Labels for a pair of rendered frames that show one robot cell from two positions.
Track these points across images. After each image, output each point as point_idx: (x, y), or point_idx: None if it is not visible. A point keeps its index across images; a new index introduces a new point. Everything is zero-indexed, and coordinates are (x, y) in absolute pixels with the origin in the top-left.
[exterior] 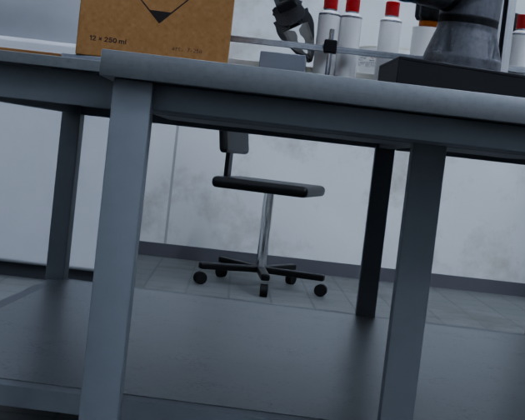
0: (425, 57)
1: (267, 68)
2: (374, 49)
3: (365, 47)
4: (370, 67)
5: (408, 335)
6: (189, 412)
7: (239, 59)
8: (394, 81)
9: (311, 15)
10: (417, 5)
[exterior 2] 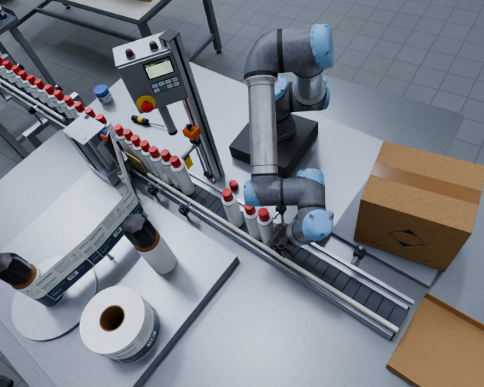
0: (295, 128)
1: (405, 97)
2: (145, 308)
3: (144, 320)
4: (151, 315)
5: None
6: None
7: (313, 275)
8: (316, 132)
9: (277, 223)
10: (150, 236)
